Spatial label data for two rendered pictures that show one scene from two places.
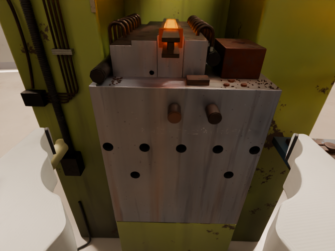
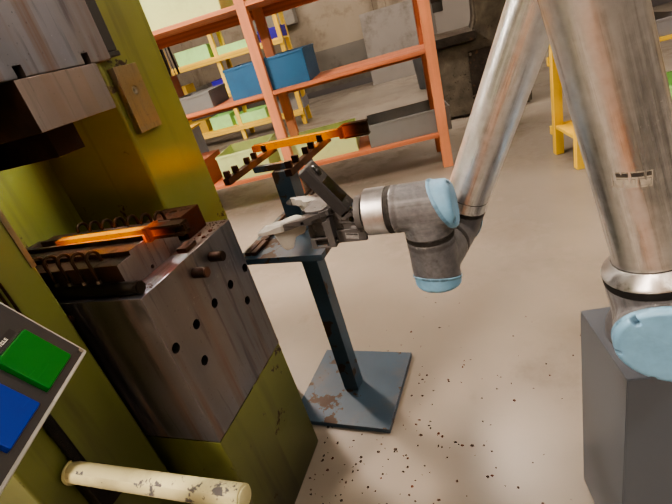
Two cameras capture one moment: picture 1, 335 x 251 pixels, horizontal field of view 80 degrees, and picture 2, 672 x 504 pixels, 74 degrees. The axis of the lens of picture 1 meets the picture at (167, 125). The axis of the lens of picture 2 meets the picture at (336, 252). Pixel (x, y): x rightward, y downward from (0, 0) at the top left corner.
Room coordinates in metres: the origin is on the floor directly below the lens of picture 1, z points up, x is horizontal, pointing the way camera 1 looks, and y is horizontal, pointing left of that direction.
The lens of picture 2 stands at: (-0.36, 0.75, 1.30)
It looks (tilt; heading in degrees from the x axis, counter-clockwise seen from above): 26 degrees down; 295
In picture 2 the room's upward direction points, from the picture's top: 17 degrees counter-clockwise
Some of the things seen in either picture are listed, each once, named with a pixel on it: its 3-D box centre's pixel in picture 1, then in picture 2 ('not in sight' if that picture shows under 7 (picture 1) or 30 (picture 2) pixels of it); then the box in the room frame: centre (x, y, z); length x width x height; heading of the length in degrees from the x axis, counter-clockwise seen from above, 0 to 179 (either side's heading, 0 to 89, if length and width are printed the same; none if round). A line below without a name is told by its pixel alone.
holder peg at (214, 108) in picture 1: (213, 113); (216, 256); (0.35, -0.09, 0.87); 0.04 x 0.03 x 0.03; 0
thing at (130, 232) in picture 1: (173, 197); (205, 435); (0.65, -0.03, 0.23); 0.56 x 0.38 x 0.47; 0
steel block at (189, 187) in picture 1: (177, 116); (144, 327); (0.65, -0.03, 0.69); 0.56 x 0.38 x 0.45; 0
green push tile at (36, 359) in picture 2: not in sight; (33, 361); (0.28, 0.44, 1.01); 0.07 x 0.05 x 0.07; 115
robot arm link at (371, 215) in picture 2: not in sight; (376, 210); (-0.12, 0.00, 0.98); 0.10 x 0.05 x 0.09; 90
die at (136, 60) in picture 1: (162, 40); (86, 258); (0.64, 0.02, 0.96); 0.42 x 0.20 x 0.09; 0
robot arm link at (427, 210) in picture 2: not in sight; (421, 207); (-0.21, 0.00, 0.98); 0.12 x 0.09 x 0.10; 0
